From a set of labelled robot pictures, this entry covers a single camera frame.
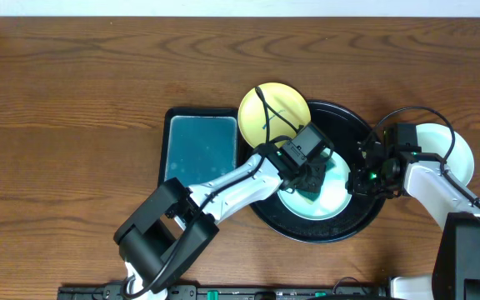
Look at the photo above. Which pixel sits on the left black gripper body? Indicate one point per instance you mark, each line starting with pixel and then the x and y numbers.
pixel 312 178

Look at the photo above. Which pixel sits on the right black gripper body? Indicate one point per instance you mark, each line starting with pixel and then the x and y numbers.
pixel 371 182

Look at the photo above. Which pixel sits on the green yellow sponge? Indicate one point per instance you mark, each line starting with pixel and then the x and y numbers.
pixel 313 197

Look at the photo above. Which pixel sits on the pale green plate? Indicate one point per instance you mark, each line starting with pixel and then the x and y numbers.
pixel 329 202

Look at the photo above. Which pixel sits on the light blue plate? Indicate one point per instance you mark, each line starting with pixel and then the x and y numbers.
pixel 436 138

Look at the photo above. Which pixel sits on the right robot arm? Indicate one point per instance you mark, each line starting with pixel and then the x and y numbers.
pixel 456 210

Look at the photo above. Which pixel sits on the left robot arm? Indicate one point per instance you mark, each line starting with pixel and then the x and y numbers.
pixel 171 228

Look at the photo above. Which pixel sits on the black round tray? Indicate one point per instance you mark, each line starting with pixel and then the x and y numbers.
pixel 346 129

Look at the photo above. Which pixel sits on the yellow plate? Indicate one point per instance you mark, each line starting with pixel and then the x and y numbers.
pixel 287 112

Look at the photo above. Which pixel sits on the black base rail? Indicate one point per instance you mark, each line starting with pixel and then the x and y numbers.
pixel 240 293

